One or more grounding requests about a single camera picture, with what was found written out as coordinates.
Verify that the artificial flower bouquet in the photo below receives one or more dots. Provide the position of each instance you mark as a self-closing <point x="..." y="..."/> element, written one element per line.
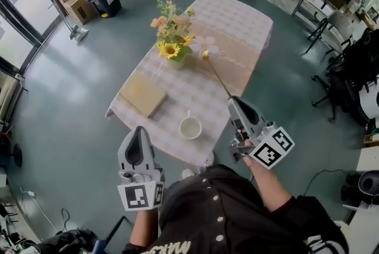
<point x="171" y="30"/>

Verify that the white rounded machine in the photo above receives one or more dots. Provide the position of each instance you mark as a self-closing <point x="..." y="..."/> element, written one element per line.
<point x="370" y="100"/>

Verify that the person's right forearm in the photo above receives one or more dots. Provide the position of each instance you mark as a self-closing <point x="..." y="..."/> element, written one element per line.
<point x="268" y="187"/>

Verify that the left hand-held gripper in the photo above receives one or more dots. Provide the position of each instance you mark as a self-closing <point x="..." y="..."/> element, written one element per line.
<point x="139" y="196"/>

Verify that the golden spoon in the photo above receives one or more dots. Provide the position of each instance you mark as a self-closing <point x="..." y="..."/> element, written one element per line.
<point x="217" y="75"/>

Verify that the person's left forearm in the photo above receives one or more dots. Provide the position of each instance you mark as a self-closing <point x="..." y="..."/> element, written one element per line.
<point x="145" y="227"/>

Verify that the person's right hand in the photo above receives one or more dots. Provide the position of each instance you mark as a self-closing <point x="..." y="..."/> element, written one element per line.
<point x="245" y="143"/>

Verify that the white desk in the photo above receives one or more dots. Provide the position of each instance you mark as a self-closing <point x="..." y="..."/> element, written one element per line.
<point x="316" y="5"/>

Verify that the black office chair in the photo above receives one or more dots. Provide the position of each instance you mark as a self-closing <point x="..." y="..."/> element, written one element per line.
<point x="352" y="69"/>

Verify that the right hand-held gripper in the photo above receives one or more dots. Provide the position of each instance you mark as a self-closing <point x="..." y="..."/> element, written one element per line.
<point x="271" y="149"/>

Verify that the black bag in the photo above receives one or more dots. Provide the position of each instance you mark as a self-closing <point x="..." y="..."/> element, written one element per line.
<point x="66" y="242"/>

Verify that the brown cardboard box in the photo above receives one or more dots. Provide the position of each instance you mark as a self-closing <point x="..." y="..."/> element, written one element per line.
<point x="77" y="1"/>

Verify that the person's black jersey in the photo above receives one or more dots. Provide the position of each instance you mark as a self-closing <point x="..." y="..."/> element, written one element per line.
<point x="225" y="217"/>

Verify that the white flower vase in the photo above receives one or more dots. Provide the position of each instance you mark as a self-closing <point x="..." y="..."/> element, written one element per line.
<point x="176" y="64"/>

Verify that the grey chair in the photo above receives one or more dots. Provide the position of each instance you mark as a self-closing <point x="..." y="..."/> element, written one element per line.
<point x="337" y="26"/>

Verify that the grey floor stand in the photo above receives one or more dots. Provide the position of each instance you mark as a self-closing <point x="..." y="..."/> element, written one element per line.
<point x="75" y="30"/>

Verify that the person's white patterned shoe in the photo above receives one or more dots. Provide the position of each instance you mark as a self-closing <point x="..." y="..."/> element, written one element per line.
<point x="187" y="173"/>
<point x="208" y="160"/>

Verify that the white cup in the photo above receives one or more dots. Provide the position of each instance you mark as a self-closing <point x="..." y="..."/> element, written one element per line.
<point x="190" y="128"/>

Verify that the white power strip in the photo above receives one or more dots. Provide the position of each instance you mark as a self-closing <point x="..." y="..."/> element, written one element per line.
<point x="29" y="193"/>

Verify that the black round device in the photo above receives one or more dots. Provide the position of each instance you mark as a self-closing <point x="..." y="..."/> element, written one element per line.
<point x="362" y="186"/>

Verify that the checked beige tablecloth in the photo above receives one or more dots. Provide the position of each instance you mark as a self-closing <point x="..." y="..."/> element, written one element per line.
<point x="231" y="28"/>

